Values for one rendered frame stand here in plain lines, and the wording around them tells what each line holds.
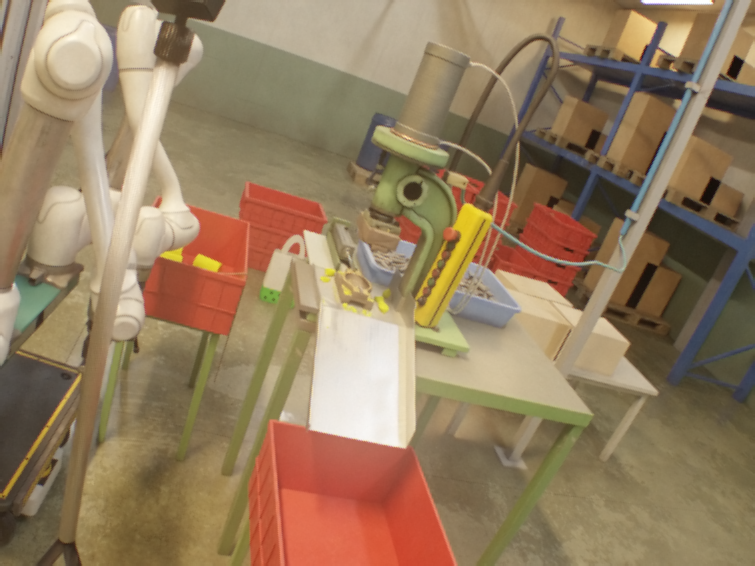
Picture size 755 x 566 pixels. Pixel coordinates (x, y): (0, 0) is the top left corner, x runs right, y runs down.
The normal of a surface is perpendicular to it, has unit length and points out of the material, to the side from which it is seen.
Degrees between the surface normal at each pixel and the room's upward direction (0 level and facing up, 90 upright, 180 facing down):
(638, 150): 90
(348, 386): 30
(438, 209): 90
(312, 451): 90
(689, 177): 90
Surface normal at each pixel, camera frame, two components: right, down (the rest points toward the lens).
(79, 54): 0.47, 0.38
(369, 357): 0.38, -0.56
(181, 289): 0.15, 0.40
